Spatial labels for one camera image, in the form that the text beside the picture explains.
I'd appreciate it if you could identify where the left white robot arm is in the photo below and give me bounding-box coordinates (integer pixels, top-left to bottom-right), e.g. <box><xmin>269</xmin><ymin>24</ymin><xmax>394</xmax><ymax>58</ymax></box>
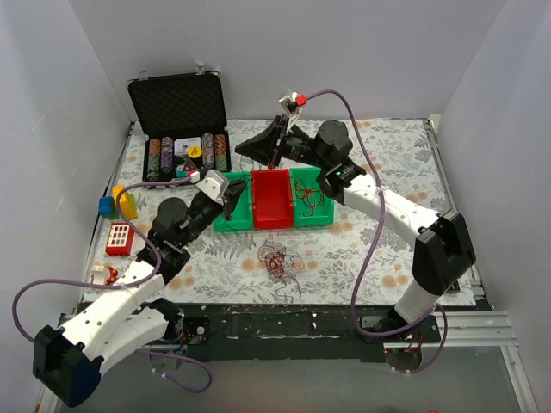
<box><xmin>33</xmin><ymin>176</ymin><xmax>246</xmax><ymax>408</ymax></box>

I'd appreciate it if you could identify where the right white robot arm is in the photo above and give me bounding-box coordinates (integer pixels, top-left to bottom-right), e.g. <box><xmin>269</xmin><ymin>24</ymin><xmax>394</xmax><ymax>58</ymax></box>
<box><xmin>235</xmin><ymin>115</ymin><xmax>476</xmax><ymax>342</ymax></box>

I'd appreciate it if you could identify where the left green bin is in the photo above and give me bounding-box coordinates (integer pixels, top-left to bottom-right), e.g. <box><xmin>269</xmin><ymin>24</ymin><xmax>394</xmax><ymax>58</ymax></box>
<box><xmin>214</xmin><ymin>171</ymin><xmax>253</xmax><ymax>232</ymax></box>

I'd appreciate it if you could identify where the green bin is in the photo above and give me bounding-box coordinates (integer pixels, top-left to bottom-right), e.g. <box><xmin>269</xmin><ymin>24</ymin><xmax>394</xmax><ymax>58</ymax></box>
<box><xmin>214</xmin><ymin>171</ymin><xmax>253</xmax><ymax>232</ymax></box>
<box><xmin>289</xmin><ymin>167</ymin><xmax>335</xmax><ymax>227</ymax></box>

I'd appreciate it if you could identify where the red bin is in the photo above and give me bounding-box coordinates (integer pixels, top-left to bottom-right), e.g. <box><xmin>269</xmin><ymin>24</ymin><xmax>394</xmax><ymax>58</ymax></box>
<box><xmin>251</xmin><ymin>170</ymin><xmax>294</xmax><ymax>230</ymax></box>

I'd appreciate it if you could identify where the right green bin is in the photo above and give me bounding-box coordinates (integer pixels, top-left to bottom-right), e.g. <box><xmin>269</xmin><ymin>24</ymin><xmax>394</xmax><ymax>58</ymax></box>
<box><xmin>289</xmin><ymin>167</ymin><xmax>335</xmax><ymax>227</ymax></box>

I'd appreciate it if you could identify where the yellow toy brick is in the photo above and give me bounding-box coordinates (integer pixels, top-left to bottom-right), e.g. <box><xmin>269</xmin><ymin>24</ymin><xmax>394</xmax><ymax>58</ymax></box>
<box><xmin>112</xmin><ymin>185</ymin><xmax>138</xmax><ymax>220</ymax></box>

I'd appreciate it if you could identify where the red window toy brick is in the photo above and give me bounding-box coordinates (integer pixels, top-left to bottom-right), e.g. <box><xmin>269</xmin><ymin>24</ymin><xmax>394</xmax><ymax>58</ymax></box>
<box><xmin>105</xmin><ymin>222</ymin><xmax>134</xmax><ymax>256</ymax></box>

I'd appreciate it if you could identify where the black poker chip case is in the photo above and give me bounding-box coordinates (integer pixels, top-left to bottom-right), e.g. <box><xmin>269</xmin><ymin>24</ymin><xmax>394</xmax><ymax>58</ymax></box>
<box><xmin>127</xmin><ymin>71</ymin><xmax>232</xmax><ymax>188</ymax></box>

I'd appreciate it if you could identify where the green toy brick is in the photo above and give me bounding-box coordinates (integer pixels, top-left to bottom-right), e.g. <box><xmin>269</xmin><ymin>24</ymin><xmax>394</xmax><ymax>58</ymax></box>
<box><xmin>106</xmin><ymin>205</ymin><xmax>121</xmax><ymax>220</ymax></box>

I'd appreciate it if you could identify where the blue toy brick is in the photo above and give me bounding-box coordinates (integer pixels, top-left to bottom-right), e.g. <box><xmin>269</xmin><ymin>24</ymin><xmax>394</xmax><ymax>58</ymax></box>
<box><xmin>98</xmin><ymin>196</ymin><xmax>115</xmax><ymax>218</ymax></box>

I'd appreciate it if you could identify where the small red white toy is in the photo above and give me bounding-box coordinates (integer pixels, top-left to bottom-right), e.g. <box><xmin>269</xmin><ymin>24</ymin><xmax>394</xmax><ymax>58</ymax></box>
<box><xmin>90</xmin><ymin>264</ymin><xmax>119</xmax><ymax>286</ymax></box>

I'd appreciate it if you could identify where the floral table mat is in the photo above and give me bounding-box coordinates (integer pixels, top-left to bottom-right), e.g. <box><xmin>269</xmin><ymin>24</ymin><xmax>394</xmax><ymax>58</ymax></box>
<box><xmin>84</xmin><ymin>118</ymin><xmax>474</xmax><ymax>307</ymax></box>

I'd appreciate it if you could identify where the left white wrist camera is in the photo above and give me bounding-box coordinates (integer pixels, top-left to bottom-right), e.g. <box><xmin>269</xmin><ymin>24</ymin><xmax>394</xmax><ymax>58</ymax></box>
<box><xmin>195</xmin><ymin>170</ymin><xmax>230</xmax><ymax>206</ymax></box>

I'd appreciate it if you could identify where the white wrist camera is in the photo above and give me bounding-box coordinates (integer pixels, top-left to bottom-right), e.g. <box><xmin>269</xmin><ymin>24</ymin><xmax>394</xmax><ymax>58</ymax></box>
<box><xmin>279</xmin><ymin>90</ymin><xmax>308</xmax><ymax>132</ymax></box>
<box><xmin>195</xmin><ymin>170</ymin><xmax>230</xmax><ymax>206</ymax></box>

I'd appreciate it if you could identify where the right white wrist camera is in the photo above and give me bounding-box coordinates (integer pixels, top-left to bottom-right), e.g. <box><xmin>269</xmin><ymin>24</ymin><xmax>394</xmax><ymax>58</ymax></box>
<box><xmin>279</xmin><ymin>90</ymin><xmax>308</xmax><ymax>132</ymax></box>

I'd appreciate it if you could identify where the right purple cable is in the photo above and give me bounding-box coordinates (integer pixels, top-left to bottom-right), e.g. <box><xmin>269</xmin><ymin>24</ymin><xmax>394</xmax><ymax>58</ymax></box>
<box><xmin>307</xmin><ymin>89</ymin><xmax>449</xmax><ymax>375</ymax></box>

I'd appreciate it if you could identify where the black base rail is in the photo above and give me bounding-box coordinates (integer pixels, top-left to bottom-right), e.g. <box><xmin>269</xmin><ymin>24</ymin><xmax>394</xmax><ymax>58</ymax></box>
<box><xmin>133</xmin><ymin>303</ymin><xmax>431</xmax><ymax>365</ymax></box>

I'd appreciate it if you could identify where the aluminium frame rail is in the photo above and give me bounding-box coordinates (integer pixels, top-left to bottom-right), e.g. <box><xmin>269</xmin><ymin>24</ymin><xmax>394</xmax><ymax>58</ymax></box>
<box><xmin>445</xmin><ymin>311</ymin><xmax>517</xmax><ymax>348</ymax></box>

